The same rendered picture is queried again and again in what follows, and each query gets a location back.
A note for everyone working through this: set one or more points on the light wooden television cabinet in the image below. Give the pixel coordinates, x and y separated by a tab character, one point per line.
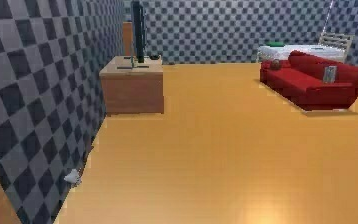
132	87

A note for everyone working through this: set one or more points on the small black bowl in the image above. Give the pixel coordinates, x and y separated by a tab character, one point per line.
154	57

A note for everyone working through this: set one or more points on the black flat television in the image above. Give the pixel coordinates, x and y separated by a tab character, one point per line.
139	31

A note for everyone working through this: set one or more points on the white bed with slatted headboard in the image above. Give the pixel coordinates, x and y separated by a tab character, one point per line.
307	50

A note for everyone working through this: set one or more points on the brown round ball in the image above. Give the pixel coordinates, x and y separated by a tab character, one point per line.
275	64

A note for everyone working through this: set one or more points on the green pillow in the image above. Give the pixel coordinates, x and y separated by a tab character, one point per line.
275	43

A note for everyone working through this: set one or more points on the small white floor object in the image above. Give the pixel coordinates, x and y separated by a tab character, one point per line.
72	177

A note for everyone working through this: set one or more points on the red sofa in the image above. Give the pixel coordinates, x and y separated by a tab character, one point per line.
307	84

